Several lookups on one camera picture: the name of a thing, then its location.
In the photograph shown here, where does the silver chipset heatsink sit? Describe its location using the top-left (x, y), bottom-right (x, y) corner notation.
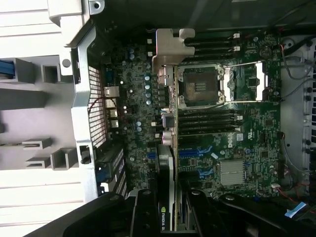
top-left (219, 159), bottom-right (245, 186)

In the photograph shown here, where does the blue expansion slot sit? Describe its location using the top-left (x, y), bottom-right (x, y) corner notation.
top-left (147, 145), bottom-right (213, 159)

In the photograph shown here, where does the green motherboard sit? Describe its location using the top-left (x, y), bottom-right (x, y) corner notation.
top-left (97, 27), bottom-right (284, 202)

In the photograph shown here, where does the CPU socket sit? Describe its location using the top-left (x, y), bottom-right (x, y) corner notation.
top-left (177, 64), bottom-right (225, 109)

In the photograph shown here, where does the black open PC case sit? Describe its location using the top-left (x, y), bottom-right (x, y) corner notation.
top-left (46, 0), bottom-right (316, 237)

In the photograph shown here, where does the grey parts rack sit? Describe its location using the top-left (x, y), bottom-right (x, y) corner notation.
top-left (0, 58), bottom-right (75, 171)

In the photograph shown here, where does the blue disk wire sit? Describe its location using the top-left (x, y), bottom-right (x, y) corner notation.
top-left (283, 200), bottom-right (308, 218)

